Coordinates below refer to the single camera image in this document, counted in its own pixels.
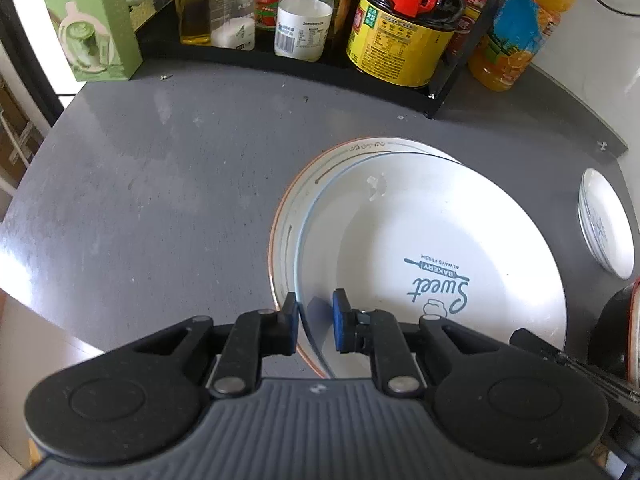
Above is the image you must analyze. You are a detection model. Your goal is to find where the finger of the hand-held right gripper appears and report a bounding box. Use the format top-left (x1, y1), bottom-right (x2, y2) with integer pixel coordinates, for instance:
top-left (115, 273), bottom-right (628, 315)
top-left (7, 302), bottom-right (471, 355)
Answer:
top-left (510, 327), bottom-right (640, 403)

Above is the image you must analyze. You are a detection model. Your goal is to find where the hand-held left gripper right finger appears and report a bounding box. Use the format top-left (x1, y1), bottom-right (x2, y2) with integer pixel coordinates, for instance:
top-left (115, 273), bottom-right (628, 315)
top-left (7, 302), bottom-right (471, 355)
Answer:
top-left (332, 288), bottom-right (510, 401)

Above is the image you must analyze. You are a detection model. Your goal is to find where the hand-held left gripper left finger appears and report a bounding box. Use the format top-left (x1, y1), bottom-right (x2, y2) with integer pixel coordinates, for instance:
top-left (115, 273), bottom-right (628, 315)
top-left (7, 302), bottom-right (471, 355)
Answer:
top-left (131, 291), bottom-right (300, 401)

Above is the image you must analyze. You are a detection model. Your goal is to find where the red and black bowl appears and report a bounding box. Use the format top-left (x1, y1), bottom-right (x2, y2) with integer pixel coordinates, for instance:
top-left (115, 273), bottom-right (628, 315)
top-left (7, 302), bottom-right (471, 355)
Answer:
top-left (587, 276), bottom-right (640, 386)

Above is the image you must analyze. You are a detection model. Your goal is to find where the white plate blue script print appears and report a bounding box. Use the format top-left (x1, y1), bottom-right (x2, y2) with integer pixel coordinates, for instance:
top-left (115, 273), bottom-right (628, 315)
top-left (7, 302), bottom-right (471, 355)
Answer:
top-left (294, 150), bottom-right (568, 381)

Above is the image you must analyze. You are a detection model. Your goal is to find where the white plate orange rim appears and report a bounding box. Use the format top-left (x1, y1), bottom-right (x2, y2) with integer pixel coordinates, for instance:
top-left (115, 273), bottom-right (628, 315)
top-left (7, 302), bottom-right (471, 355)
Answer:
top-left (268, 136), bottom-right (463, 378)

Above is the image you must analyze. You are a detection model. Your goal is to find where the small white plate blue print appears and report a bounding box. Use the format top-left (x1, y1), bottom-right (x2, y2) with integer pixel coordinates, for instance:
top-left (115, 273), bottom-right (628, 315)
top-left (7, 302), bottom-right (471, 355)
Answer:
top-left (578, 167), bottom-right (636, 281)

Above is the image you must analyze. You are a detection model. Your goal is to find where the black storage rack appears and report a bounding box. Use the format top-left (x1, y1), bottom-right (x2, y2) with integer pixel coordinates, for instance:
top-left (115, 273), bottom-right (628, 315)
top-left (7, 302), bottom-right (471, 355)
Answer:
top-left (135, 0), bottom-right (493, 120)

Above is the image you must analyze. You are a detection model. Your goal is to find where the clear bottle white label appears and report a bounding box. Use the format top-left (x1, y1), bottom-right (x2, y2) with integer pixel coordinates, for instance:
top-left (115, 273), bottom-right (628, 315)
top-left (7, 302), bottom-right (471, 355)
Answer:
top-left (274, 0), bottom-right (335, 62)

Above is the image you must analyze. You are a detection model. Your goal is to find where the orange juice bottle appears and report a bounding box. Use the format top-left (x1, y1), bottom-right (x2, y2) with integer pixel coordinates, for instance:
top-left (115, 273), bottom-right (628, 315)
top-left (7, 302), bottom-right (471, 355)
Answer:
top-left (467, 0), bottom-right (581, 92)

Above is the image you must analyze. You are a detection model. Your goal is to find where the glass jar white powder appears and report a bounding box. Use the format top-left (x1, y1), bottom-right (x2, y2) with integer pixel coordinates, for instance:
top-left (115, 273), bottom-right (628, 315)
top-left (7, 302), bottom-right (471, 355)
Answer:
top-left (210, 0), bottom-right (257, 52)

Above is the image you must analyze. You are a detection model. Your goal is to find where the glass oil dispenser white top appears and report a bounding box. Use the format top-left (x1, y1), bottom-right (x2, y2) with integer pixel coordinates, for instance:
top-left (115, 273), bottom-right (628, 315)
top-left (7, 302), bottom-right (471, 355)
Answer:
top-left (173, 0), bottom-right (221, 46)

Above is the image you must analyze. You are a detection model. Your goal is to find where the green tissue box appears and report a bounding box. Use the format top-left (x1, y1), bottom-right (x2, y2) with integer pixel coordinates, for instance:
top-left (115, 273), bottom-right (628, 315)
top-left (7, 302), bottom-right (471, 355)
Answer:
top-left (39, 0), bottom-right (176, 82)

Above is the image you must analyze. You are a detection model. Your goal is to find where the soy sauce jug red handle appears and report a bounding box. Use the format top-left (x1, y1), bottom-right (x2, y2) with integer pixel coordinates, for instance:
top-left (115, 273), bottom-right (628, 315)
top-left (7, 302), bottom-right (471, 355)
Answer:
top-left (346, 0), bottom-right (508, 88)

